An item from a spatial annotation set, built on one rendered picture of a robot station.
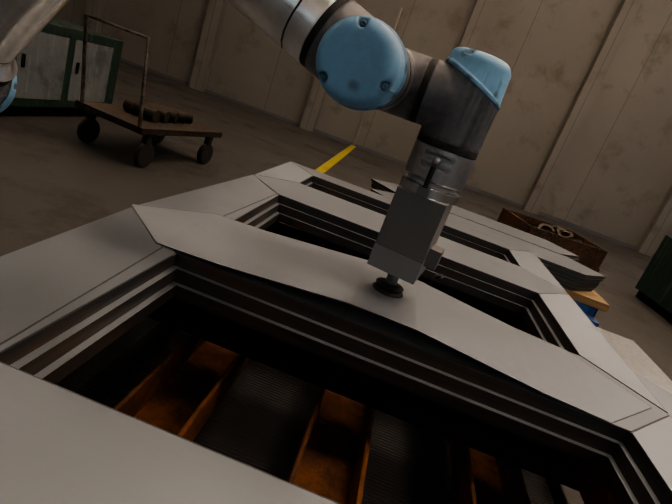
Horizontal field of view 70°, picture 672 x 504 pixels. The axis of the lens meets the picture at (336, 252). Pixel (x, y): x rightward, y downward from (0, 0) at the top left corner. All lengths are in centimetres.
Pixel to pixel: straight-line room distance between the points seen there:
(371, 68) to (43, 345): 35
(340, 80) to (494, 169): 1097
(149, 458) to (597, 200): 1190
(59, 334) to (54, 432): 13
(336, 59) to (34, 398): 34
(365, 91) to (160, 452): 31
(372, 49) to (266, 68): 1113
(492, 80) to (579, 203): 1142
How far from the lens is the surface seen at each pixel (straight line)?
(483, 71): 58
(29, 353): 44
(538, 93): 1148
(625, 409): 72
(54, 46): 506
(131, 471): 33
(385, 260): 59
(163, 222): 69
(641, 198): 1242
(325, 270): 64
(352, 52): 44
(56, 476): 33
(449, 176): 58
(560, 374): 70
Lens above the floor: 111
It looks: 18 degrees down
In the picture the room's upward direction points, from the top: 20 degrees clockwise
